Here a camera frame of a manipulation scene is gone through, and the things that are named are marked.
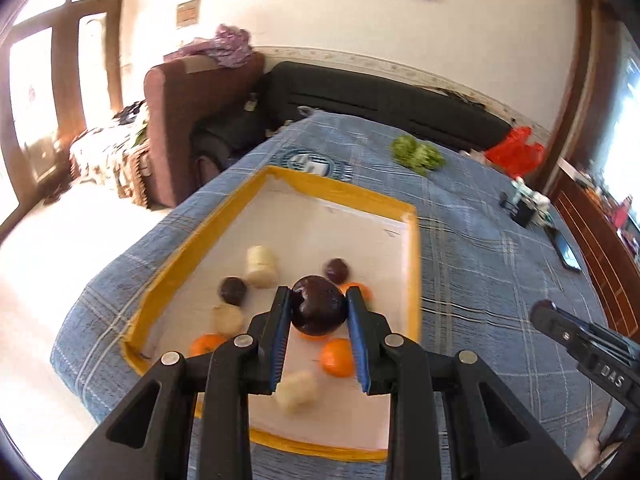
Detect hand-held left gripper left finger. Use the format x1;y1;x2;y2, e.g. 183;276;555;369
59;286;293;480

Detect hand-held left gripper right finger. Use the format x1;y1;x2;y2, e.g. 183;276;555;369
346;286;581;480

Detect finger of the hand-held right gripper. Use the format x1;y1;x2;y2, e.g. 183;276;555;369
555;307;640;356
531;300;640;411

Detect orange mandarin with green leaf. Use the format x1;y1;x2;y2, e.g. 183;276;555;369
340;282;374;311

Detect large dark purple plum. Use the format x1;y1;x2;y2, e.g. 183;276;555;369
291;275;348;337

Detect white sugarcane chunk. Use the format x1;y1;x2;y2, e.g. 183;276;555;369
273;370;319;413
246;245;278;288

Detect beige sugarcane chunk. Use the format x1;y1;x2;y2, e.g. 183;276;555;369
211;303;245;337

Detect small dark red plum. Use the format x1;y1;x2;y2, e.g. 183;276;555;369
324;258;349;283

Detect yellow-edged cardboard tray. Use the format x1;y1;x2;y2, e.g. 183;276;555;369
122;165;422;462

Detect black smartphone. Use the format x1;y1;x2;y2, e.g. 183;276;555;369
552;230;584;273

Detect brown wooden cabinet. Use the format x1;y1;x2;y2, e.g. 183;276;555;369
550;160;640;361

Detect white and green containers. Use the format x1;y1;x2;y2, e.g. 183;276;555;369
511;180;552;226

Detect red plastic bag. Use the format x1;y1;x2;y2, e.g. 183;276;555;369
485;126;545;179

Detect green lettuce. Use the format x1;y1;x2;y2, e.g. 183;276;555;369
390;135;445;172

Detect brown armchair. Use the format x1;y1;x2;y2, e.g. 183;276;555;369
144;52;266;209

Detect black sofa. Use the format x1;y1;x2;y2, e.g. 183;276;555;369
192;61;512;171

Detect pile of patterned cloths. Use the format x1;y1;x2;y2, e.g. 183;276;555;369
69;101;151;207

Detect purple floral cloth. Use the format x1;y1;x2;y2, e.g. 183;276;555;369
165;24;254;69

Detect small wall sign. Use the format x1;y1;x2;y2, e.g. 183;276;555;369
176;0;201;30

